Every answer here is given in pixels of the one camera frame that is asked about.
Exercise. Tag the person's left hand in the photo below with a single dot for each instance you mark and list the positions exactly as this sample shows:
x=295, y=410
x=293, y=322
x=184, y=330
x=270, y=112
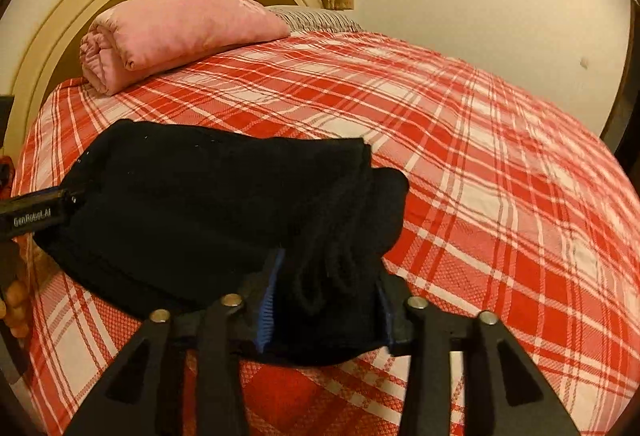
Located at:
x=17, y=301

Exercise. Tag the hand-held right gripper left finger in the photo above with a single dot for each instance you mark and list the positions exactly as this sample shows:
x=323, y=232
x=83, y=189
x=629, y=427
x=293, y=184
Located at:
x=267, y=296

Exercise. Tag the grey striped pillow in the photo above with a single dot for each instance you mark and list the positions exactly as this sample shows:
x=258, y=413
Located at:
x=320, y=18

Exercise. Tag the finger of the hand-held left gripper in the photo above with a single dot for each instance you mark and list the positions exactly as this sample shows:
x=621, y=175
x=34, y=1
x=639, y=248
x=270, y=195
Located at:
x=67, y=201

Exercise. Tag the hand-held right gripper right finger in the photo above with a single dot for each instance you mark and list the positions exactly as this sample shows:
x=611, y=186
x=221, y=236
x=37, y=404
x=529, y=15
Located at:
x=387, y=316

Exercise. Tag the cream wooden headboard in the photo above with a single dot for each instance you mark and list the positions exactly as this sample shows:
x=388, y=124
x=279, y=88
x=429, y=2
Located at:
x=65, y=10

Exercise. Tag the pink folded blanket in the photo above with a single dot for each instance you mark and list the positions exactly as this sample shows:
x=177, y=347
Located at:
x=175, y=25

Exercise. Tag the black pants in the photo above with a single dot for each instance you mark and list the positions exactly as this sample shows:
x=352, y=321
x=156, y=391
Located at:
x=175, y=191

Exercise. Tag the red plaid bed sheet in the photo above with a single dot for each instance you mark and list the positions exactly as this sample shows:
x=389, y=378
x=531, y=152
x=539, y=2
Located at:
x=500, y=165

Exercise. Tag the dark door frame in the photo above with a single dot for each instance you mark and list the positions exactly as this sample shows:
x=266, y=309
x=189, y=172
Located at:
x=622, y=65

